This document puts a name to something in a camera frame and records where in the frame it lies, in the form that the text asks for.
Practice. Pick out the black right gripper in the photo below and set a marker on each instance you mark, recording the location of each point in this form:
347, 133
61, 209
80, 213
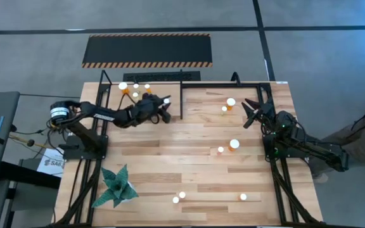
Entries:
265, 111

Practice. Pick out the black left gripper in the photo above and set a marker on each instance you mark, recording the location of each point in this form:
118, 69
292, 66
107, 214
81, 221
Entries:
144, 109

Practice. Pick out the small yellow medicine bottle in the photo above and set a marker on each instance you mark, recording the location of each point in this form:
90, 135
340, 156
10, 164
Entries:
136, 85
135, 94
224, 109

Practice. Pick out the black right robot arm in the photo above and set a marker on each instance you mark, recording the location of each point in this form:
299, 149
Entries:
322, 152

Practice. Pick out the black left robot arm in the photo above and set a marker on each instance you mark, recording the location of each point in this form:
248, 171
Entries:
106, 116

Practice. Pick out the small white corner label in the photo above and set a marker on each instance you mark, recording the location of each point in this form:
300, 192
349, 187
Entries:
282, 82

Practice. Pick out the hazard-striped black floor mat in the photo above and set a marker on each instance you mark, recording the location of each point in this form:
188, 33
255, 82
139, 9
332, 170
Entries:
147, 50

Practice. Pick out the black floor tape strip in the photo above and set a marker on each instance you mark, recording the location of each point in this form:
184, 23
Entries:
265, 47
170, 30

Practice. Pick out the green potted artificial plant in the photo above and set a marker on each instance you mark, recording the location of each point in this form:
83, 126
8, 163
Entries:
117, 188

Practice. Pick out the person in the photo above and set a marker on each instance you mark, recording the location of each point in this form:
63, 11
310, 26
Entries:
360, 142

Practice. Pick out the white printed paper sheet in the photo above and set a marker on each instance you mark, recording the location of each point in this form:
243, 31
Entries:
51, 164

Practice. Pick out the grey side cart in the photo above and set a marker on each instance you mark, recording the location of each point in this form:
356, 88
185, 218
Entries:
8, 107

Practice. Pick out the black bench bar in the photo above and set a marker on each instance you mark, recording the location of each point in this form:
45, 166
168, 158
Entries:
27, 175

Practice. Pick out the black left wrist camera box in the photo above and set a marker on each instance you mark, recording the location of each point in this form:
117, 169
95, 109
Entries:
166, 115

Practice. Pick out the thin black shelf frame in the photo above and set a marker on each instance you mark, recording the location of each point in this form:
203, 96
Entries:
181, 82

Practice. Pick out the black aluminium rig frame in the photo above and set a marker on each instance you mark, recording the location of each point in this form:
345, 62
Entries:
217, 85

